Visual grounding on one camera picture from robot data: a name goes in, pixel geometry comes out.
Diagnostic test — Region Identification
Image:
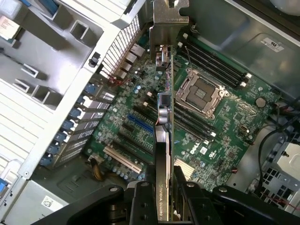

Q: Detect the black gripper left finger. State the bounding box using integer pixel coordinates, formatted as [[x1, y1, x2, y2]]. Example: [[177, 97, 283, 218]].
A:
[[30, 165, 157, 225]]

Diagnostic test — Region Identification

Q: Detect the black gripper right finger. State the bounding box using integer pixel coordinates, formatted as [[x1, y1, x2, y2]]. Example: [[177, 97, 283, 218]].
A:
[[172, 165, 300, 225]]

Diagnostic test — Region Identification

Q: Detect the black Nvidia graphics card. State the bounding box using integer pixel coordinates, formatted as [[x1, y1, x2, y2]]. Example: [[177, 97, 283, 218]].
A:
[[149, 0, 190, 222]]

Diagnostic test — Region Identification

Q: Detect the silver chipset heatsink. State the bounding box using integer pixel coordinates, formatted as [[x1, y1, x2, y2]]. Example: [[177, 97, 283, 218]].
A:
[[174, 158, 200, 182]]

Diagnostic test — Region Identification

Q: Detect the white expansion slot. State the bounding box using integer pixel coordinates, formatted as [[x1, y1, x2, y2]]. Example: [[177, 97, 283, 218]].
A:
[[103, 146, 143, 174]]

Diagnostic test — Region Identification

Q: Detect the blue expansion slot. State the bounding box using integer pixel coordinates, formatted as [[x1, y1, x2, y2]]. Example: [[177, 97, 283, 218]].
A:
[[127, 114, 155, 134]]

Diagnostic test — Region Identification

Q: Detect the green Dell motherboard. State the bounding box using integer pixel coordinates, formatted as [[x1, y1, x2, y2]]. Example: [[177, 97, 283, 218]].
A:
[[86, 35, 282, 188]]

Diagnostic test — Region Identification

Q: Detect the silver power supply unit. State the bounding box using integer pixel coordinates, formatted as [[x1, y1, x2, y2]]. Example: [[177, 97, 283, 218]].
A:
[[4, 179, 78, 225]]

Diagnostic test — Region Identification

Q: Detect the CPU socket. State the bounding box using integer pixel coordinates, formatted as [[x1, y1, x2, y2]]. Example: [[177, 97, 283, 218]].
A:
[[175, 69, 229, 120]]

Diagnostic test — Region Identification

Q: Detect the blue case latch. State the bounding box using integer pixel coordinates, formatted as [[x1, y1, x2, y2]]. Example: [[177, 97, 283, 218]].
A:
[[0, 178, 7, 200]]

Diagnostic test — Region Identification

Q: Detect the socket locking lever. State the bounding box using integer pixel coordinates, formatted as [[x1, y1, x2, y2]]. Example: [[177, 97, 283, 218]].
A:
[[184, 46, 193, 70]]

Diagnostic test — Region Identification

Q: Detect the open black PC case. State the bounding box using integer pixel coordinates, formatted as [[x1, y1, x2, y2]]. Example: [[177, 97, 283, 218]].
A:
[[0, 0, 300, 225]]

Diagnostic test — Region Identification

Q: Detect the grey plastic parts rack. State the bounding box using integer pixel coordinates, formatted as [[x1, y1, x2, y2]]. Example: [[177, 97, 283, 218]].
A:
[[0, 0, 106, 111]]

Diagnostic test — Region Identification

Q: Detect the silver CPU chip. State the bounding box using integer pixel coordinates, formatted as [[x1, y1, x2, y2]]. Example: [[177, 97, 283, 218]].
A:
[[0, 15, 21, 40]]

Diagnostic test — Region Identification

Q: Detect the yellow black wire bundle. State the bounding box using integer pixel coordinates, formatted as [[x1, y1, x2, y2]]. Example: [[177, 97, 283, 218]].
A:
[[90, 158, 105, 181]]

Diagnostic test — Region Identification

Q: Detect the black internal cable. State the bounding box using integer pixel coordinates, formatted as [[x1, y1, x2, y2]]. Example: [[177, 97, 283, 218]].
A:
[[257, 128, 290, 195]]

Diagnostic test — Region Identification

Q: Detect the silver metal drive bracket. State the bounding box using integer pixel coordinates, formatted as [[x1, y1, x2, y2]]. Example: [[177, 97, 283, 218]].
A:
[[257, 138, 300, 214]]

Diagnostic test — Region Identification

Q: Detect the red black twisted wire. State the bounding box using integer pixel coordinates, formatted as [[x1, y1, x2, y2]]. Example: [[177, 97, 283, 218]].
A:
[[106, 74, 131, 86]]

